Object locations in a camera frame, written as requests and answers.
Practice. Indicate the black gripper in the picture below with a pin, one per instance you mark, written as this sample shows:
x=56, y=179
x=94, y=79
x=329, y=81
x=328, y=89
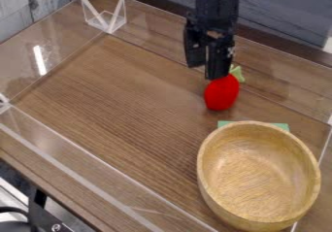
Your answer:
x=209, y=37

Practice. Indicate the red plush strawberry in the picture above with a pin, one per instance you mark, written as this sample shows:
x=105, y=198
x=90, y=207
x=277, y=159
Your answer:
x=221, y=91

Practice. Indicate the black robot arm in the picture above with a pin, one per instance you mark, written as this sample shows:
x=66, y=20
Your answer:
x=212, y=8

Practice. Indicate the wooden bowl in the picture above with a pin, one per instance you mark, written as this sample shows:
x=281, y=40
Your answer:
x=257, y=176

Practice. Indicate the black table leg clamp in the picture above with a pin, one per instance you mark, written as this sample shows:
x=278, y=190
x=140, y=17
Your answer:
x=41, y=220

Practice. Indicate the clear acrylic corner bracket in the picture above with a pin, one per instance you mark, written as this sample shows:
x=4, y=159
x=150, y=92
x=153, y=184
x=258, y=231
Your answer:
x=105, y=21

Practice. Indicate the clear acrylic left wall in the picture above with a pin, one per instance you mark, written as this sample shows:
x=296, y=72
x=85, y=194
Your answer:
x=33, y=52

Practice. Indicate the clear acrylic front wall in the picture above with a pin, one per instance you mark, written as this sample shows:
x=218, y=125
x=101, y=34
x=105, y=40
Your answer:
x=101, y=194

